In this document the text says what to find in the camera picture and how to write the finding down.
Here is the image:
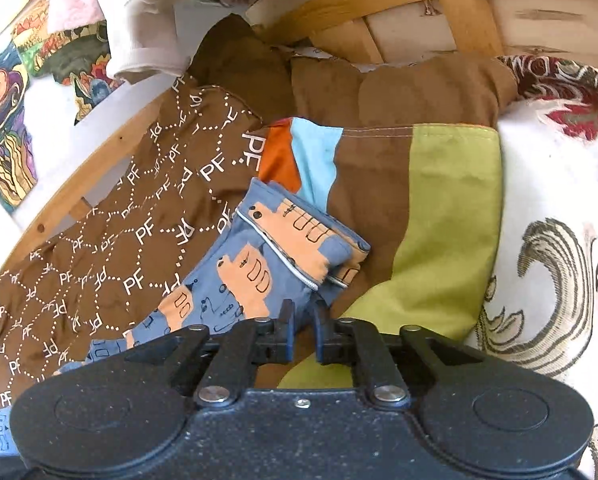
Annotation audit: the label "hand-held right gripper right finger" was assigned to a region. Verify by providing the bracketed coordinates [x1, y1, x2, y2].
[313, 305, 480, 408]

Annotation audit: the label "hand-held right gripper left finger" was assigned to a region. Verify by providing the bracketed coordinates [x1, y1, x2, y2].
[124, 300, 296, 408]

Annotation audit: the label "blue orange printed pants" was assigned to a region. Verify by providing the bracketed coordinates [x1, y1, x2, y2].
[0, 177, 372, 456]

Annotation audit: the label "brown white-print blanket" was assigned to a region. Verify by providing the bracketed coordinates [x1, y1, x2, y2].
[0, 72, 275, 418]

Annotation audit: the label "white floral patterned bedsheet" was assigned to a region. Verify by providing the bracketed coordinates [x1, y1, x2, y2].
[471, 55, 598, 480]

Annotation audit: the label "white hanging garment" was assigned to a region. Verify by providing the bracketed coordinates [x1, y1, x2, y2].
[92, 0, 260, 85]

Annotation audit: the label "wooden bed frame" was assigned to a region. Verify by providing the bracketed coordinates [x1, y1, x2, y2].
[6, 0, 598, 261]

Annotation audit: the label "colourful landscape wall poster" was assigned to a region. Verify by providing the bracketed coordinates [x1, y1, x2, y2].
[12, 0, 127, 123]

